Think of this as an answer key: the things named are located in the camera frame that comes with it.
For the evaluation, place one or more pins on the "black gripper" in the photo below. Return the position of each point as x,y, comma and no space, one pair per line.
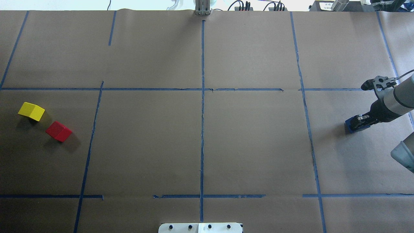
381,111

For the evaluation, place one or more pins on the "blue wooden block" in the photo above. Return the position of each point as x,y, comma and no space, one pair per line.
357,123

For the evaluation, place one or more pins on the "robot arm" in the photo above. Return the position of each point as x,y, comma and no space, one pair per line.
393,101

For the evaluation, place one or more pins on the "metal cup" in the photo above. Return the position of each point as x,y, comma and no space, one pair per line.
339,5

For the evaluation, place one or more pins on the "black power strip far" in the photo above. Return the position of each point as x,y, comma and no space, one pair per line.
240,5

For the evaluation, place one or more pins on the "red wooden block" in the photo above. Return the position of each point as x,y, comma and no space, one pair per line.
58,131

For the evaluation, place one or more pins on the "yellow wooden block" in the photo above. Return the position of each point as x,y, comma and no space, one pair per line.
32,111

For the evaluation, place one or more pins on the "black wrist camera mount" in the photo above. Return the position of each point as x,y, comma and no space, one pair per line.
379,84

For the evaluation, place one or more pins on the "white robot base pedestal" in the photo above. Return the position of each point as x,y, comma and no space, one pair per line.
220,227

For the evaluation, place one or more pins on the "aluminium frame post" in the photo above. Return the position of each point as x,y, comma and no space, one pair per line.
202,7

